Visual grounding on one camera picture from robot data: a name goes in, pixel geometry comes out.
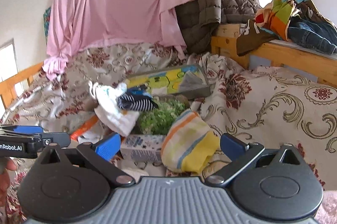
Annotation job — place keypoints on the dark brown cloth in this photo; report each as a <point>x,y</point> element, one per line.
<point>251,38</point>

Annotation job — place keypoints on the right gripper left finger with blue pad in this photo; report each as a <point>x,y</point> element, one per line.
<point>97,157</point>

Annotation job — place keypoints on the white blue speckled box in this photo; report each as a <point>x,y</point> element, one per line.
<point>142,148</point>

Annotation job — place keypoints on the orange white box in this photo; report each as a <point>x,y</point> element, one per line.
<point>85,127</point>

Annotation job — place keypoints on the wooden bed frame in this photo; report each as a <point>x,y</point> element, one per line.
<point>279,53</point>

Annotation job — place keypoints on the pink hanging sheet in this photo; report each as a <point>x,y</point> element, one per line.
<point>76,25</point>

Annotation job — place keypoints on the wooden side rail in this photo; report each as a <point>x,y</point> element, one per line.
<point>7,87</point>

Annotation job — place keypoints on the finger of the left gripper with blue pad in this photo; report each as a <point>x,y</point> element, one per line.
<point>20,129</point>

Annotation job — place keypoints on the person's left hand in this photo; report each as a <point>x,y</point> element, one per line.
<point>5,179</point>

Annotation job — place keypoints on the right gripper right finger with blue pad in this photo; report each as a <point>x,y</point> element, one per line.
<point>242,157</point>

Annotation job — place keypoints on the navy striped sock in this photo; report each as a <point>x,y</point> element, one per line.
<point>136,99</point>

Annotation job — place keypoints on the striped yellow orange towel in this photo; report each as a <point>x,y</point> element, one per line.
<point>189,144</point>

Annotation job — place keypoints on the brown quilted jacket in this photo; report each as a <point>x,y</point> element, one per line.
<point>198,19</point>

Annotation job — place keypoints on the blue denim jeans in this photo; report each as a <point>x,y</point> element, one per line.
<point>320,37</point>

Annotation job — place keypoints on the bag of green pieces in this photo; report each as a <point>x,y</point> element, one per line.
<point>160,120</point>

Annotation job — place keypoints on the white muslin cloth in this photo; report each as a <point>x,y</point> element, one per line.
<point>108,112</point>

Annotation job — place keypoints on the grey tray with colourful picture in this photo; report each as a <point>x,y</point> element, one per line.
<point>187,80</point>

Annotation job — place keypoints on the floral beige bedspread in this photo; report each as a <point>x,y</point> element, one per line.
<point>270,105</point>

